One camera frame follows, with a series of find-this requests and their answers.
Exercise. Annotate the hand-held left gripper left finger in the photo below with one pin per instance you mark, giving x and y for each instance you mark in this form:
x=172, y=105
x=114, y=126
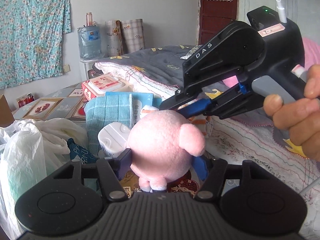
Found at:
x=125, y=162

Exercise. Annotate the light blue towel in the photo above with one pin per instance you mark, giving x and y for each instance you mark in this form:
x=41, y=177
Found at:
x=107, y=110

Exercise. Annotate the white plastic tub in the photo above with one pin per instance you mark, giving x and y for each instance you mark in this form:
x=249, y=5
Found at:
x=112, y=136

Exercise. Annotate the person's right hand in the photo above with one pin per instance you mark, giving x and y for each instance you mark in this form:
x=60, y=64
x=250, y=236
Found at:
x=302, y=120

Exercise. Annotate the white water dispenser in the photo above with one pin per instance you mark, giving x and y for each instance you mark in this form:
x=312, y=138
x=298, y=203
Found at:
x=86, y=68

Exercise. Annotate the white door hook rack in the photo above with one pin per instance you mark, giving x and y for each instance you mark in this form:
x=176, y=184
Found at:
x=220, y=0

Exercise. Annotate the brown paper packet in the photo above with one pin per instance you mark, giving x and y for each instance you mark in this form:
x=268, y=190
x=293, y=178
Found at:
x=127, y=190

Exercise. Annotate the blue water jug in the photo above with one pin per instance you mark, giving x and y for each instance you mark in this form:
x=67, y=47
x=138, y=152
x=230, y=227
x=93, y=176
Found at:
x=88, y=42

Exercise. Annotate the floral print roll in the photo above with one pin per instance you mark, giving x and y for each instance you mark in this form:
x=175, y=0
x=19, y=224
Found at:
x=113, y=37

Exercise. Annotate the dark red door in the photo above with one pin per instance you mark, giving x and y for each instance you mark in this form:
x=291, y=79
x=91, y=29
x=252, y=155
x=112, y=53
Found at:
x=217, y=25

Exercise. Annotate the teal floral wall cloth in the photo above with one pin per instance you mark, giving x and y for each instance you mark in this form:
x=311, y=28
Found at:
x=32, y=30

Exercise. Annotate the white plastic bag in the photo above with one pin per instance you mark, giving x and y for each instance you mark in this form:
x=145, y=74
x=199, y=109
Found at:
x=22, y=160

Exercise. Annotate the pink bottle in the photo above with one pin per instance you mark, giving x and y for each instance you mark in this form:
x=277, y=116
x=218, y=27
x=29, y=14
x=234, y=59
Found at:
x=89, y=18

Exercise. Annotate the grey quilt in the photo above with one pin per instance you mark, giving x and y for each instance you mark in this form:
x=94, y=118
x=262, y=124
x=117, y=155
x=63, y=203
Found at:
x=250, y=140

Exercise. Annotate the blue wipes pack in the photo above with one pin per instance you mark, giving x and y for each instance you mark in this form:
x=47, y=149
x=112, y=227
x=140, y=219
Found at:
x=80, y=152

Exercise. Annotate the small red box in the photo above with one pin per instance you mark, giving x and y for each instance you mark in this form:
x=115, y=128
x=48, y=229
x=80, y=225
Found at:
x=22, y=103

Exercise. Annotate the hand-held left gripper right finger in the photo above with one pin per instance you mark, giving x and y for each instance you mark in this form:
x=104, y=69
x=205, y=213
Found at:
x=201, y=167

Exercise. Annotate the checked print roll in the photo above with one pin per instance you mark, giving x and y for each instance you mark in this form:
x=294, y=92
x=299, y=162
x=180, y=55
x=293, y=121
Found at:
x=133, y=35

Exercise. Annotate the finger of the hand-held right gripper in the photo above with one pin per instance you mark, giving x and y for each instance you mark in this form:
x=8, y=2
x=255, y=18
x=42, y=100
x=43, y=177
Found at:
x=197, y=107
x=175, y=101

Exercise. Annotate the pink plush pillow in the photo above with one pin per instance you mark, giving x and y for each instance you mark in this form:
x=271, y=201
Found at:
x=312, y=52

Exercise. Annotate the pink pig plush toy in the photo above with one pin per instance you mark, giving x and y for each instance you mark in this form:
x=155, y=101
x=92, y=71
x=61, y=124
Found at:
x=162, y=140

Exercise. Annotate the brown cardboard box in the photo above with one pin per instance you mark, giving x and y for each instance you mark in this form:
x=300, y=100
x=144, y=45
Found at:
x=6, y=112

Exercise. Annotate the beige wall switch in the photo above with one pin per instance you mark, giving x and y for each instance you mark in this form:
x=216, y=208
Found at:
x=66, y=69

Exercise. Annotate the green lace-edged cloth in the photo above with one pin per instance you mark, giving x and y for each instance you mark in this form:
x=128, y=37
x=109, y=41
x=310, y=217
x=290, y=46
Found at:
x=190, y=53

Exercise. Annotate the pink wet wipes pack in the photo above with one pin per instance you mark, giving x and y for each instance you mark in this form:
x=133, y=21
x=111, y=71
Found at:
x=105, y=86

